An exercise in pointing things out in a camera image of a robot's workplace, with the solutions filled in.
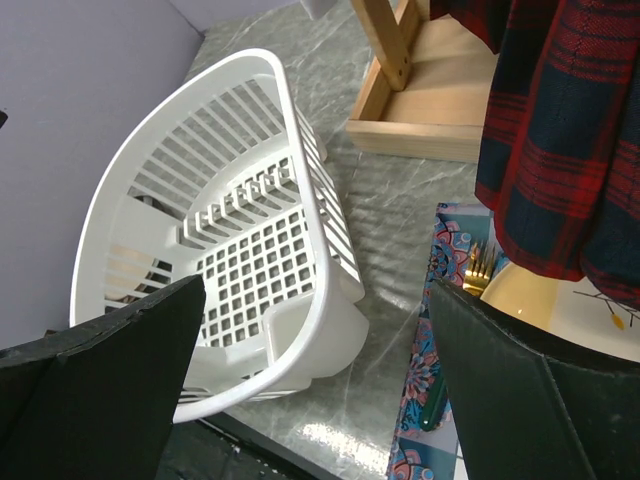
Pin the wooden clothes rack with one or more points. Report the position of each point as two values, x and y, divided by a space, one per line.
426 91

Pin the cream yellow plate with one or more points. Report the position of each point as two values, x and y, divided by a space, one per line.
574 311

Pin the red plaid skirt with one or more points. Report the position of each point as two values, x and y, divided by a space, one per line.
559 155

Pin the gold fork green handle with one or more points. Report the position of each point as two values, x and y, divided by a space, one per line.
454 315

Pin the white plastic laundry basket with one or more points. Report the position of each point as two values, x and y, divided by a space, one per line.
225 179

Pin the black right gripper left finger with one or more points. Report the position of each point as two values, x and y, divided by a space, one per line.
97 401

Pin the patterned placemat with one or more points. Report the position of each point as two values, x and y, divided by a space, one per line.
436 454

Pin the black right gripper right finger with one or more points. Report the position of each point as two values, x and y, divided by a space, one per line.
540 407

